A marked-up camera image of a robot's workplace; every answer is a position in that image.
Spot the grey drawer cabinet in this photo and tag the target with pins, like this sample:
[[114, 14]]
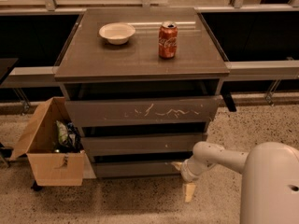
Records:
[[94, 70]]

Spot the cardboard box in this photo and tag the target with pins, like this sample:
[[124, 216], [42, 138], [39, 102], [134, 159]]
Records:
[[37, 143]]

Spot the green snack bag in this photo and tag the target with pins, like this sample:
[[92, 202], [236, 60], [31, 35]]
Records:
[[62, 133]]

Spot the grey top drawer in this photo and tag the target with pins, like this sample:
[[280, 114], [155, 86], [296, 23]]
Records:
[[142, 111]]

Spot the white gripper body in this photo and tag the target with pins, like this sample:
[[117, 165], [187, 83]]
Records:
[[187, 172]]

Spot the grey bottom drawer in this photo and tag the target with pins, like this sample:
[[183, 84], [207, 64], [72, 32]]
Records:
[[135, 168]]

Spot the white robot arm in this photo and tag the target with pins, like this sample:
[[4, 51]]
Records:
[[270, 179]]

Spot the white bowl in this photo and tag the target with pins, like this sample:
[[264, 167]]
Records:
[[117, 33]]

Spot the grey middle drawer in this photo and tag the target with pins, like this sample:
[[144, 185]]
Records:
[[141, 144]]

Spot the grey wall rail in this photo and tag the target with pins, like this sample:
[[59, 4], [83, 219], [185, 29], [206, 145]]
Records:
[[43, 76]]

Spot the grey drawer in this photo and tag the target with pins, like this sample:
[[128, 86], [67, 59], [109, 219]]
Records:
[[135, 168], [142, 111], [141, 144]]

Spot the red cola can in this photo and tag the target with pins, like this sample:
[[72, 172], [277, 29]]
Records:
[[168, 34]]

